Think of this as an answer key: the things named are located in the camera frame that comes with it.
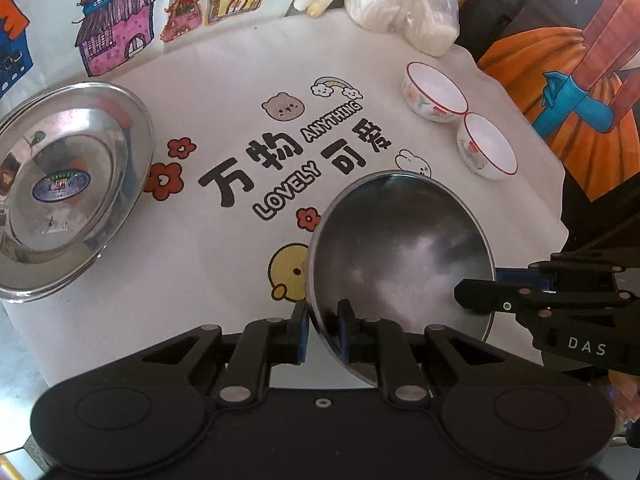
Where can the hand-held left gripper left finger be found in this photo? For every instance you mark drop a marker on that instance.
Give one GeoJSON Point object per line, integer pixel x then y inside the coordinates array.
{"type": "Point", "coordinates": [301, 335]}

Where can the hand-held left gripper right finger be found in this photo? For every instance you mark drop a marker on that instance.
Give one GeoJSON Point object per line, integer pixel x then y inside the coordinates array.
{"type": "Point", "coordinates": [342, 330]}

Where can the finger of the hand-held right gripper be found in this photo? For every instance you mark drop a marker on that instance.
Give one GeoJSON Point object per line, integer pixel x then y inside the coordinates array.
{"type": "Point", "coordinates": [575, 266]}
{"type": "Point", "coordinates": [480, 294]}

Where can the stainless steel bowl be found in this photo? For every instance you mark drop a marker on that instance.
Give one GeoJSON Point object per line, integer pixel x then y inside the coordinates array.
{"type": "Point", "coordinates": [400, 260]}

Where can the white red-rimmed ceramic bowl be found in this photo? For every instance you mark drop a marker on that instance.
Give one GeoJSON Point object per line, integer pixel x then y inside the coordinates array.
{"type": "Point", "coordinates": [487, 147]}
{"type": "Point", "coordinates": [435, 90]}

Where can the white printed tablecloth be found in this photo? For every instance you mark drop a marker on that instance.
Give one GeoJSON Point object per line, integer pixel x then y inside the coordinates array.
{"type": "Point", "coordinates": [225, 260]}

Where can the plastic bag of white buns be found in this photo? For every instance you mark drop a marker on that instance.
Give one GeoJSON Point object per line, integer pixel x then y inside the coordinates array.
{"type": "Point", "coordinates": [400, 5]}

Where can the coloured houses drawing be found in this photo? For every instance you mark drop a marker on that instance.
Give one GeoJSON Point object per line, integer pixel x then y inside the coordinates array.
{"type": "Point", "coordinates": [125, 10]}

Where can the bubble gum girl wall poster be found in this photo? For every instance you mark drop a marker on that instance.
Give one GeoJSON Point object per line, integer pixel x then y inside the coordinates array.
{"type": "Point", "coordinates": [575, 85]}

